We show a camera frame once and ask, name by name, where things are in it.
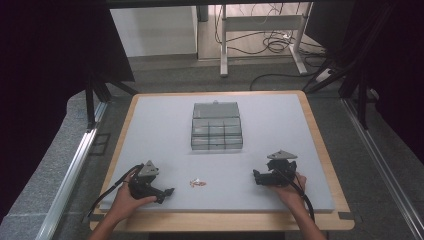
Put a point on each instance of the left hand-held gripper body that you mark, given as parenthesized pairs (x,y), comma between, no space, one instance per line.
(147,170)

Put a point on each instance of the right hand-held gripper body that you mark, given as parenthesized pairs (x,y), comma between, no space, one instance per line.
(281,166)

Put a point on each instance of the person's right hand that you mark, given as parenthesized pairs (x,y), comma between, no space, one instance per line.
(293,195)

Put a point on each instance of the person's left hand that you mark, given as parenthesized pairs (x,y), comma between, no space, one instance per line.
(125,201)

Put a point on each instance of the small orange white trinket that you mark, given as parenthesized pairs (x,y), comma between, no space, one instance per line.
(197,183)

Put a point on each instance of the wooden framed white board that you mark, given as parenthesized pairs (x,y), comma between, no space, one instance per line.
(173,140)

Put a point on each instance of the clear plastic compartment box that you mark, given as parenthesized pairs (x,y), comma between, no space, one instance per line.
(216,131)

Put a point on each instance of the black tape strip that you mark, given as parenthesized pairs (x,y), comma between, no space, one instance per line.
(346,215)
(93,217)

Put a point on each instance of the black metal stand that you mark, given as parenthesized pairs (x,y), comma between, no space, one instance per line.
(361,96)
(95,95)

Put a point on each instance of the white power strip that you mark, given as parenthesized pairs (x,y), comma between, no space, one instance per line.
(323,75)

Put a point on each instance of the black curtain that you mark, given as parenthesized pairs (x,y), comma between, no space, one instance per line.
(396,66)
(40,83)

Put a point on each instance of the white panel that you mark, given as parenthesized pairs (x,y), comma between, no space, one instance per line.
(153,31)

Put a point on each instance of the aluminium floor rail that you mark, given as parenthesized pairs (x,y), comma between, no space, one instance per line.
(383,163)
(71,176)

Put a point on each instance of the white metal desk frame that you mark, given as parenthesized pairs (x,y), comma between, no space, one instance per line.
(263,23)

